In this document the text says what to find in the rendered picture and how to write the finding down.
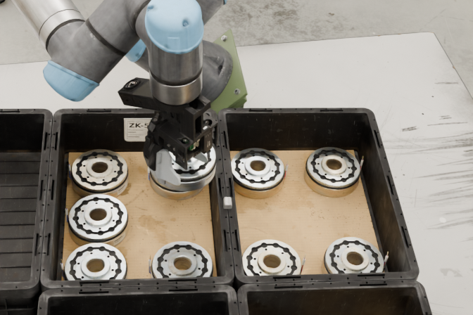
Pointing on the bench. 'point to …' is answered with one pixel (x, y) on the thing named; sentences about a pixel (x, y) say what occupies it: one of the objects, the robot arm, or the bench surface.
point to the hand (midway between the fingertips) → (169, 168)
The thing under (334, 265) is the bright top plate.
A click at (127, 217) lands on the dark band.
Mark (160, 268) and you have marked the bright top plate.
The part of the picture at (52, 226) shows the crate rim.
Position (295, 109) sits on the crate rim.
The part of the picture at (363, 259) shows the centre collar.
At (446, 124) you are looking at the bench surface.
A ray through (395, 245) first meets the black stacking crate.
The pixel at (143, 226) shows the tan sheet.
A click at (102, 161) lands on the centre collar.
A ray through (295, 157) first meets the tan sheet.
